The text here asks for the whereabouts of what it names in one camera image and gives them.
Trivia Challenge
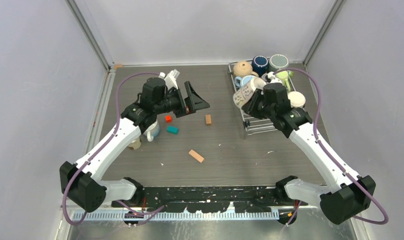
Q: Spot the beige brown cup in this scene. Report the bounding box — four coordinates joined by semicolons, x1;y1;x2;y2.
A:
128;137;142;150

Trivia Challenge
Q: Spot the white fluted bowl cup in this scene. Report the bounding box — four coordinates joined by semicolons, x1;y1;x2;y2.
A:
287;91;306;108

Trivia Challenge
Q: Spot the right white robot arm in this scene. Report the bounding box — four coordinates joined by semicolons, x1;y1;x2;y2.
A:
233;83;376;225

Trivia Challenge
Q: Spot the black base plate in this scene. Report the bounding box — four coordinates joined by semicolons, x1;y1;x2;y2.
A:
123;185;297;213

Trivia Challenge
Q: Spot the long light wooden block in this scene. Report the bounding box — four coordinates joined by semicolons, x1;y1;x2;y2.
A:
188;149;204;163

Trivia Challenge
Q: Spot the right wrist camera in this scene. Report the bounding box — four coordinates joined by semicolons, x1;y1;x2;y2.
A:
261;71;282;84

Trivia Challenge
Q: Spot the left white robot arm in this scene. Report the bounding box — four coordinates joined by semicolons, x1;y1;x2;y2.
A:
60;77;210;213

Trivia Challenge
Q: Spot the light blue mug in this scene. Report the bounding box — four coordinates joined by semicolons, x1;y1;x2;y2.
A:
234;75;256;88

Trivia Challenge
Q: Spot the teal block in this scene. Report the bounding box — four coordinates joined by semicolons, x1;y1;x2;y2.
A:
167;126;179;135

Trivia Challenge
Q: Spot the wire dish rack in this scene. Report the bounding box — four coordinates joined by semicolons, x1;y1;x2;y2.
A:
228;61;296;139

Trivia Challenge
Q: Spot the navy blue mug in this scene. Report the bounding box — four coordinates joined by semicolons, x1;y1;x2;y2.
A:
251;55;269;76

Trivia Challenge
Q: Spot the small brown wooden block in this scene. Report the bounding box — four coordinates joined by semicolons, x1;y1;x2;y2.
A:
205;114;212;126

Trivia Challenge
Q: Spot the red cube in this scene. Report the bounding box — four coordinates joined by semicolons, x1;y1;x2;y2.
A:
165;115;172;123

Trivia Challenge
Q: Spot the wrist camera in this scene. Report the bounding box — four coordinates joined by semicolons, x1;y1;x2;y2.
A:
159;69;180;90
261;71;282;84

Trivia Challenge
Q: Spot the light green mug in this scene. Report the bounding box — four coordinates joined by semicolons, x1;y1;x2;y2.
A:
275;70;291;92

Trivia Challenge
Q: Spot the blue white gradient mug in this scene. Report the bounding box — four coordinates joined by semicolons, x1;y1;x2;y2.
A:
143;120;160;142

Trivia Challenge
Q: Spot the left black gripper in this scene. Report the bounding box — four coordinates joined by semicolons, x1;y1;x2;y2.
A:
155;82;210;119

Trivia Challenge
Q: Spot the grey patterned mug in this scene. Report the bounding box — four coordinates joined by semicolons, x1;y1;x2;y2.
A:
268;54;289;72

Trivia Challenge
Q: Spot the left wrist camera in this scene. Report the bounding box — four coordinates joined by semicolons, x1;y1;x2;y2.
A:
159;69;180;90

